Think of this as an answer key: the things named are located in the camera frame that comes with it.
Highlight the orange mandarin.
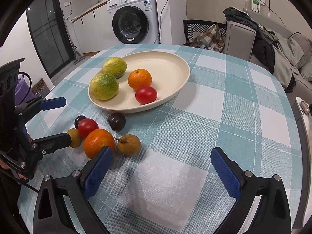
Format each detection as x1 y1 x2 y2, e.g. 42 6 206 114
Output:
128 69 152 91
83 128 115 160

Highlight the purple plastic bag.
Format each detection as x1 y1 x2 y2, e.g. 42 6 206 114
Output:
15 74 33 103

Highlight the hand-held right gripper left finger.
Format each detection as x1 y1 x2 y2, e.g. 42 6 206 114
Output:
32 146 113 234

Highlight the black framed glass door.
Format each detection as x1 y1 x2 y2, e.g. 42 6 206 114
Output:
26 0 76 78

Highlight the plaid cloth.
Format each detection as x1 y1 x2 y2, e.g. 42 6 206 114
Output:
190 24 226 53

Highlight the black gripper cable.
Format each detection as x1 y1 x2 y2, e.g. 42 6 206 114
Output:
18 72 32 103

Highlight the green yellow citrus fruit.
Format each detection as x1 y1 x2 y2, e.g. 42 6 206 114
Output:
89 72 120 100
102 57 128 79

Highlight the floor mop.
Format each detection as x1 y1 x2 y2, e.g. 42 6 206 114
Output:
62 10 85 65

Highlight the cream round plate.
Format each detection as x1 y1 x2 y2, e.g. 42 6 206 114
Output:
88 51 191 114

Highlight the dark jacket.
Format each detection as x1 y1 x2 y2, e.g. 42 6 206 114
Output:
223 7 276 71

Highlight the red tomato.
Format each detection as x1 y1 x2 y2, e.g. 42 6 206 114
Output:
77 118 99 139
135 85 158 104

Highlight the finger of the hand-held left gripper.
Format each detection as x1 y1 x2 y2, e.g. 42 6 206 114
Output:
27 133 72 155
14 97 67 119

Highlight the white round side table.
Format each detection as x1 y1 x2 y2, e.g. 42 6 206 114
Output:
294 96 312 225

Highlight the dark purple plum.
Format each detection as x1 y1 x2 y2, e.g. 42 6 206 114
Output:
107 113 126 132
74 115 87 129

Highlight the white washing machine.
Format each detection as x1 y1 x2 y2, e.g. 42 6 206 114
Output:
106 0 160 45

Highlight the brown longan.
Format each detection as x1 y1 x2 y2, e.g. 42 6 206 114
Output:
114 134 141 156
66 128 82 148

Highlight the white kitchen counter cabinet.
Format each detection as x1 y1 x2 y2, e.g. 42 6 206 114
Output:
73 2 115 55

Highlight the grey sofa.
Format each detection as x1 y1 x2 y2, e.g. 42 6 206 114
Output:
224 19 312 93

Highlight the teal checked tablecloth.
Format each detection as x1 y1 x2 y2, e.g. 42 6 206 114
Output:
18 44 304 234

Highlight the patterned cardboard box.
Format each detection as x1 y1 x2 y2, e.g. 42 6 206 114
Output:
31 78 48 97

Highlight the grey cushion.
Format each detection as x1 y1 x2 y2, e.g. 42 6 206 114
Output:
288 32 311 66
299 60 312 82

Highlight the black patterned chair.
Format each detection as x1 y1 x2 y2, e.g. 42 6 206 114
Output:
183 19 227 47

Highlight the grey garment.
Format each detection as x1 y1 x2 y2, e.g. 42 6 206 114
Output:
268 33 300 88

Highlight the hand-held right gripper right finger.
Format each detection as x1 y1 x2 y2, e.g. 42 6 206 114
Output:
210 147 292 234

